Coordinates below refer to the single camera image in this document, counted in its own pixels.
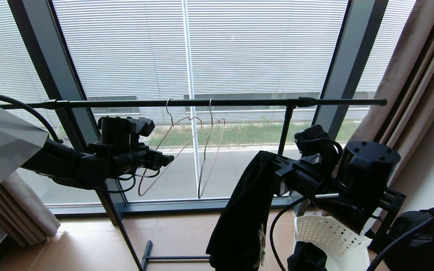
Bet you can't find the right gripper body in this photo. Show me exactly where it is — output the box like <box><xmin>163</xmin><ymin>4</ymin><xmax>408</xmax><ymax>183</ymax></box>
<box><xmin>272</xmin><ymin>154</ymin><xmax>332</xmax><ymax>198</ymax></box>

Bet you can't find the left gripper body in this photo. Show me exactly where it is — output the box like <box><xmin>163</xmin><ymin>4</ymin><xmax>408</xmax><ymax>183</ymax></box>
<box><xmin>110</xmin><ymin>145</ymin><xmax>175</xmax><ymax>179</ymax></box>

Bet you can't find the white laundry basket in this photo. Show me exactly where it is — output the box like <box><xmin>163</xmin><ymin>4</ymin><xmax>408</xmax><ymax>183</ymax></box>
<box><xmin>293</xmin><ymin>215</ymin><xmax>373</xmax><ymax>271</ymax></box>

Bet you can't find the black clothes rack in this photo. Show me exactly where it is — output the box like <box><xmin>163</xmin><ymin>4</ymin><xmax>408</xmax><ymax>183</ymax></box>
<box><xmin>0</xmin><ymin>97</ymin><xmax>388</xmax><ymax>271</ymax></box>

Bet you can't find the brown curtain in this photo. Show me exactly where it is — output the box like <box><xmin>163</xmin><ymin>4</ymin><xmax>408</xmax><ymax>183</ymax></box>
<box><xmin>0</xmin><ymin>171</ymin><xmax>61</xmax><ymax>247</ymax></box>
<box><xmin>347</xmin><ymin>0</ymin><xmax>434</xmax><ymax>189</ymax></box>

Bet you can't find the window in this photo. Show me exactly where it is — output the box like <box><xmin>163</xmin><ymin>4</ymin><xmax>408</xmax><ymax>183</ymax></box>
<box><xmin>0</xmin><ymin>0</ymin><xmax>417</xmax><ymax>217</ymax></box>

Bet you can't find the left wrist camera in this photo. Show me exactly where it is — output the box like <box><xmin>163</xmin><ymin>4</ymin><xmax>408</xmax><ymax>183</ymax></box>
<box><xmin>97</xmin><ymin>116</ymin><xmax>156</xmax><ymax>151</ymax></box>

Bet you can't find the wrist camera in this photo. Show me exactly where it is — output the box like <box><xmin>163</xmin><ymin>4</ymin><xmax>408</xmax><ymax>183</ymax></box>
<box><xmin>97</xmin><ymin>116</ymin><xmax>156</xmax><ymax>151</ymax></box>
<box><xmin>294</xmin><ymin>124</ymin><xmax>342</xmax><ymax>166</ymax></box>

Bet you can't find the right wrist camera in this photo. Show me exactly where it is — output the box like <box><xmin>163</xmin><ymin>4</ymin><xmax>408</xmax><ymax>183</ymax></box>
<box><xmin>294</xmin><ymin>124</ymin><xmax>342</xmax><ymax>166</ymax></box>

